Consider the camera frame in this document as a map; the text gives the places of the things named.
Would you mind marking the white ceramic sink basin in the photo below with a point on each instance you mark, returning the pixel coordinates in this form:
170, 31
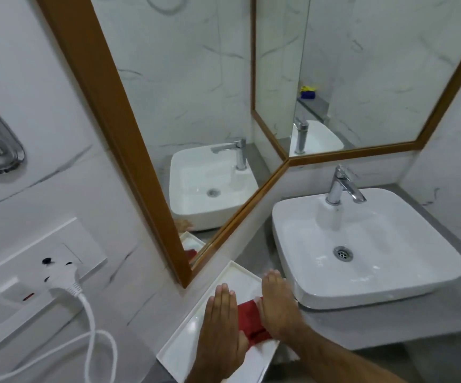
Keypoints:
393, 243

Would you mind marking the person's left forearm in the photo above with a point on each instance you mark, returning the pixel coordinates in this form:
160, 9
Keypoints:
208, 376

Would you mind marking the person's left hand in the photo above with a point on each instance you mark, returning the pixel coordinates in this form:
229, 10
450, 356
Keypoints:
219, 339

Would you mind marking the chrome sink drain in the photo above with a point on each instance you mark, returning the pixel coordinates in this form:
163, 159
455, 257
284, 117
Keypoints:
343, 253

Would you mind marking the large wooden framed mirror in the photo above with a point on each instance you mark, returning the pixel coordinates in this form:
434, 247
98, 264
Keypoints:
174, 75

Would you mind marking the white power plug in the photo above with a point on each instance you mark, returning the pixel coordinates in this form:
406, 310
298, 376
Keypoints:
65, 279

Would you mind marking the red cloth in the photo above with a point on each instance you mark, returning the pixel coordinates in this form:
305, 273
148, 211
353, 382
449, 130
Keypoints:
250, 319

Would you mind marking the person's right thumb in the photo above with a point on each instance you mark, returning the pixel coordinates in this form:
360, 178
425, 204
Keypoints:
258, 305

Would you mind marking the white rectangular tray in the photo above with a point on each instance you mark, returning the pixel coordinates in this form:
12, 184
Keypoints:
186, 347

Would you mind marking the small wooden framed mirror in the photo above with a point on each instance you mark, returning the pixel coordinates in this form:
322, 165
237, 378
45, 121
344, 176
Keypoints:
374, 55

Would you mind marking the chrome sink faucet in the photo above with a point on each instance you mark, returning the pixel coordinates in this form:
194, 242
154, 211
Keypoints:
336, 187

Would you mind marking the person's right forearm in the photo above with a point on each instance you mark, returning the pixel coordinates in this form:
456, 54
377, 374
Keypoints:
342, 362

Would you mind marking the blue yellow sponge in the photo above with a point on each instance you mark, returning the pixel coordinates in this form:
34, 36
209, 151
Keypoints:
308, 93

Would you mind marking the person's left thumb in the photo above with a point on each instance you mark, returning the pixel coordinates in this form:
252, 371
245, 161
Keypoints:
243, 346

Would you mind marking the person's right hand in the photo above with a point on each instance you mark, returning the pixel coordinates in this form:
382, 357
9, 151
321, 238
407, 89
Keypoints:
280, 311

